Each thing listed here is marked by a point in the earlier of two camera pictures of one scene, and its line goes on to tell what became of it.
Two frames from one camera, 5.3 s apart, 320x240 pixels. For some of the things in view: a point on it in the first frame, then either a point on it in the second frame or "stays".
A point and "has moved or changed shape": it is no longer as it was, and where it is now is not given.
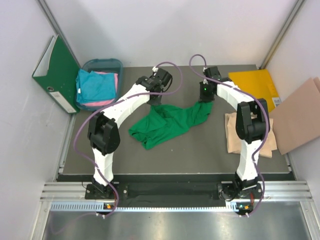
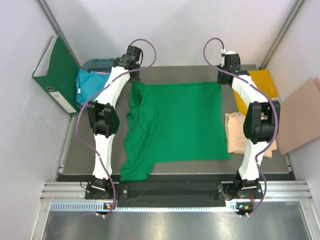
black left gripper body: x=155 y=100 to x=134 y=76
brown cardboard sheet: x=297 y=120 stays
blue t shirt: x=95 y=86 stays
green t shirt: x=165 y=122 has moved or changed shape
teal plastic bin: x=104 y=65 stays
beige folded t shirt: x=235 y=142 stays
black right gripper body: x=205 y=95 to x=221 y=78
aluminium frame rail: x=279 y=191 stays
